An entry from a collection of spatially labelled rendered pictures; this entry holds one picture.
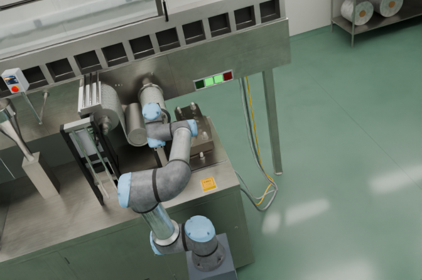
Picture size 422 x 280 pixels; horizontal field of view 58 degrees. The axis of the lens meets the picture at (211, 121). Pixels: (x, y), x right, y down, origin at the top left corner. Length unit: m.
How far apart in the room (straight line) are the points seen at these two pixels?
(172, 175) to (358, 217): 1.99
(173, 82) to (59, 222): 1.00
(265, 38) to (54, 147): 1.45
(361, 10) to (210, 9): 3.08
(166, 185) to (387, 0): 4.28
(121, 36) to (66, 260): 1.24
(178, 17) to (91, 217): 1.17
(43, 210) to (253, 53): 1.52
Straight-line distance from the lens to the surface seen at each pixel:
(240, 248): 2.52
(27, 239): 2.28
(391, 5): 5.23
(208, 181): 2.06
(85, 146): 1.97
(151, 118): 1.62
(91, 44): 2.16
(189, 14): 2.15
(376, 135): 3.67
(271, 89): 2.73
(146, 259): 2.39
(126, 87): 2.28
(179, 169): 1.30
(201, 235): 1.60
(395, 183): 3.29
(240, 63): 2.35
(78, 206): 2.27
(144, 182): 1.28
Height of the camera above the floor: 2.40
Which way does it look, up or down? 37 degrees down
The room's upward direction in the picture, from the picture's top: 13 degrees counter-clockwise
